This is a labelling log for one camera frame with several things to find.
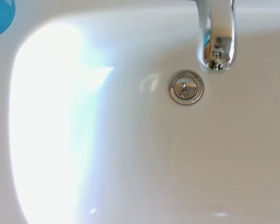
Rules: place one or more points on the white ceramic sink basin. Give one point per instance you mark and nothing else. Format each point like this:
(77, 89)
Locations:
(130, 163)

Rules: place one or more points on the chrome sink drain plug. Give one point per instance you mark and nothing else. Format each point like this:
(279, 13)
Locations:
(186, 87)

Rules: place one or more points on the chrome faucet spout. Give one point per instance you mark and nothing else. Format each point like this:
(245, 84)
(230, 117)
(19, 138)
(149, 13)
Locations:
(214, 23)

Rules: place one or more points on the blue round container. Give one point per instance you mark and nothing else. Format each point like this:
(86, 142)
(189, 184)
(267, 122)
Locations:
(0, 16)

